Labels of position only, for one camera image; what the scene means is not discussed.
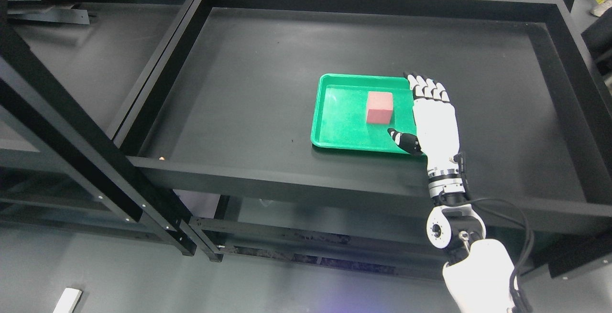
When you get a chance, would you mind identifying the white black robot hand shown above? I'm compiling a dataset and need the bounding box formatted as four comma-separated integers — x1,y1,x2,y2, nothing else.
387,73,460,174

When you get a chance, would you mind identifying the pink foam block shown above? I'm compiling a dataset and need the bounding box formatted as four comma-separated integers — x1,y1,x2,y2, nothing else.
366,91,394,124

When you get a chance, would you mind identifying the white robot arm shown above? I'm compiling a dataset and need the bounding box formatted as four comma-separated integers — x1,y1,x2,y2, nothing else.
426,153,535,313

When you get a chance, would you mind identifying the green plastic tray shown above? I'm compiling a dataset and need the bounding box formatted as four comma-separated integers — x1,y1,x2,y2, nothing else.
311,73,416,154

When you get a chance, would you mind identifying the black metal shelf right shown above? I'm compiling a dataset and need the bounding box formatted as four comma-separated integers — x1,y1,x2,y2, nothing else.
113,0,611,277

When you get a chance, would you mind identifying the black metal shelf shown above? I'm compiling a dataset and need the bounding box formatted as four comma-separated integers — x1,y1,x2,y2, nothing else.
113,0,611,277
1,0,204,256

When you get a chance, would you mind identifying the black metal shelf left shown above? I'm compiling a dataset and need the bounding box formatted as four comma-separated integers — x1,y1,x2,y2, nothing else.
1,0,204,256

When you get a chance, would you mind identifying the white table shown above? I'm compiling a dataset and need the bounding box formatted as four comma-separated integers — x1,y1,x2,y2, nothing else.
53,287,83,313

